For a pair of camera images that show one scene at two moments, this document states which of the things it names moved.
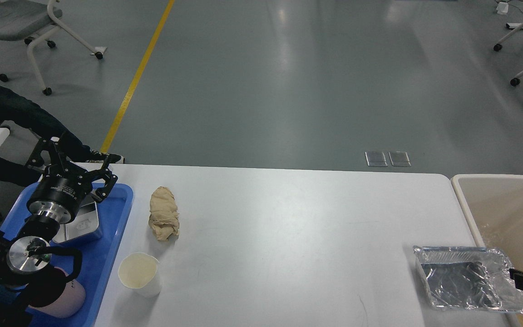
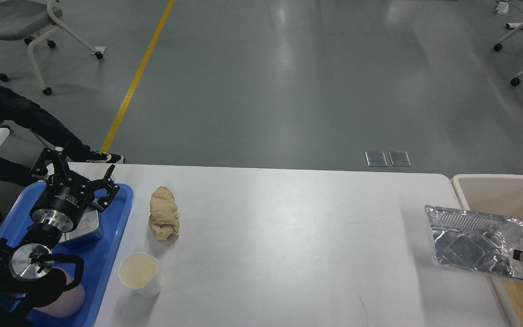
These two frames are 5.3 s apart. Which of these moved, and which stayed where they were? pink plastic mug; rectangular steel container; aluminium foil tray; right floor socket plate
Moved: aluminium foil tray
Stayed: right floor socket plate; rectangular steel container; pink plastic mug
